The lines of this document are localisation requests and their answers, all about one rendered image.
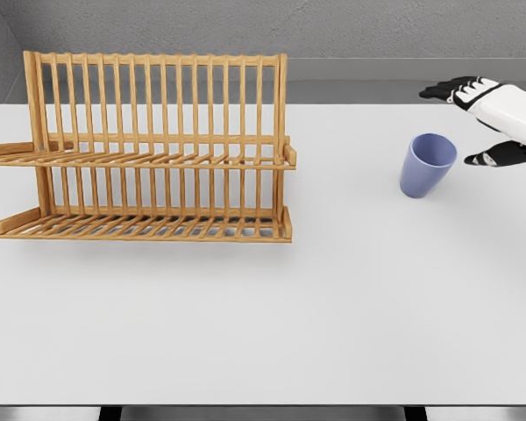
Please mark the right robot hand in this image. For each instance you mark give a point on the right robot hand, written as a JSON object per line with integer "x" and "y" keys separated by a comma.
{"x": 504, "y": 109}

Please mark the blue plastic cup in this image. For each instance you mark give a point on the blue plastic cup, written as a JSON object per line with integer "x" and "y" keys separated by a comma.
{"x": 426, "y": 167}

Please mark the wooden two-tier dish rack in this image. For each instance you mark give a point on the wooden two-tier dish rack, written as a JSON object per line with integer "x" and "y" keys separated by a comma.
{"x": 158, "y": 144}

